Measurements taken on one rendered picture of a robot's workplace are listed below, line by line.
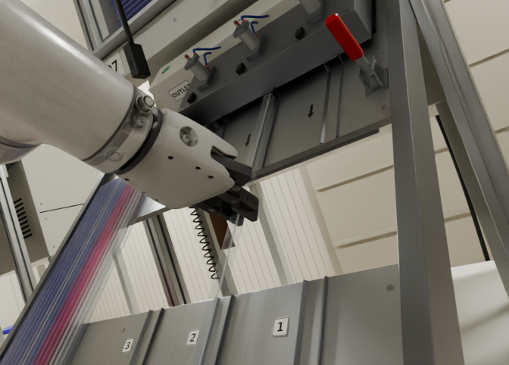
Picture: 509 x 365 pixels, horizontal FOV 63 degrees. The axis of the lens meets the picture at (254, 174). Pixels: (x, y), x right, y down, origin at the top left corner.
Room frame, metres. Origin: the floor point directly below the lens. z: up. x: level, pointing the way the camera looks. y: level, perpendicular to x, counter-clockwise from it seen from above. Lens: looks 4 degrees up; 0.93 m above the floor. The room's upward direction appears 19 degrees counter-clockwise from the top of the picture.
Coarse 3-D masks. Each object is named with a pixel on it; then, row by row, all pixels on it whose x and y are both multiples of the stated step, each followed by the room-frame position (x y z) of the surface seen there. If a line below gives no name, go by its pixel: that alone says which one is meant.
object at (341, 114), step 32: (384, 0) 0.60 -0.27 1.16; (384, 32) 0.55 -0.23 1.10; (320, 64) 0.61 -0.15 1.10; (352, 64) 0.55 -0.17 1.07; (384, 64) 0.50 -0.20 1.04; (288, 96) 0.61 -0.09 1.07; (320, 96) 0.55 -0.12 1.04; (352, 96) 0.51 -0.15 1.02; (384, 96) 0.47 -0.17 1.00; (224, 128) 0.68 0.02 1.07; (288, 128) 0.56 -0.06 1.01; (320, 128) 0.51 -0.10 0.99; (352, 128) 0.47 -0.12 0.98; (288, 160) 0.52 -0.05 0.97
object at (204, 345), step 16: (272, 96) 0.62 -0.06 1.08; (256, 128) 0.58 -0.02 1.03; (256, 144) 0.55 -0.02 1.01; (256, 160) 0.54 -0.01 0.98; (240, 224) 0.47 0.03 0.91; (224, 240) 0.46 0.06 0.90; (224, 256) 0.45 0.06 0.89; (224, 272) 0.43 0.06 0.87; (224, 288) 0.43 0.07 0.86; (208, 304) 0.42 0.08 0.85; (208, 320) 0.40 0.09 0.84; (208, 336) 0.39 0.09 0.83; (208, 352) 0.39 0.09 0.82
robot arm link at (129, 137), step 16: (144, 96) 0.35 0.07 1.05; (128, 112) 0.34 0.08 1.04; (144, 112) 0.36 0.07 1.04; (128, 128) 0.34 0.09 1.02; (144, 128) 0.36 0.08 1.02; (112, 144) 0.34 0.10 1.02; (128, 144) 0.35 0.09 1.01; (96, 160) 0.35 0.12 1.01; (112, 160) 0.35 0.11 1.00; (128, 160) 0.36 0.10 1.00
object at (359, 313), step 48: (288, 288) 0.39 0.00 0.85; (336, 288) 0.35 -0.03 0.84; (384, 288) 0.33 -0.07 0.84; (96, 336) 0.55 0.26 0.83; (144, 336) 0.48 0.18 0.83; (192, 336) 0.43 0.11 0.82; (240, 336) 0.39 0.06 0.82; (288, 336) 0.36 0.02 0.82; (336, 336) 0.33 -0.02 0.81; (384, 336) 0.30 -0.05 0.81
